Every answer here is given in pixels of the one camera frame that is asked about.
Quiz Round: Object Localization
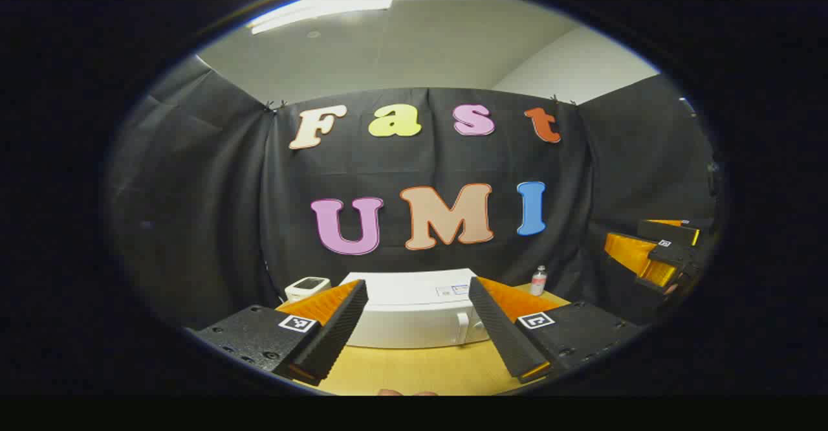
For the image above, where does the black backdrop cloth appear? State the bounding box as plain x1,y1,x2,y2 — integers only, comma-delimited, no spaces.
107,56,719,328

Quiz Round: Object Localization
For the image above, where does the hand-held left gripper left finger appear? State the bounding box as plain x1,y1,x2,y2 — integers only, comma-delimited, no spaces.
186,280,369,386

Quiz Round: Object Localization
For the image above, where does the white toaster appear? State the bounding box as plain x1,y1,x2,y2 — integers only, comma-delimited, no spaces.
285,277,332,302

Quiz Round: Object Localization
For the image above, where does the white microwave oven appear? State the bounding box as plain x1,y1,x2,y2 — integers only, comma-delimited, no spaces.
341,268,492,349

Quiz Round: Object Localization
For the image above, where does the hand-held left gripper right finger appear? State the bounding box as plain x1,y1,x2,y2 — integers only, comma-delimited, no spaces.
468,276,642,384

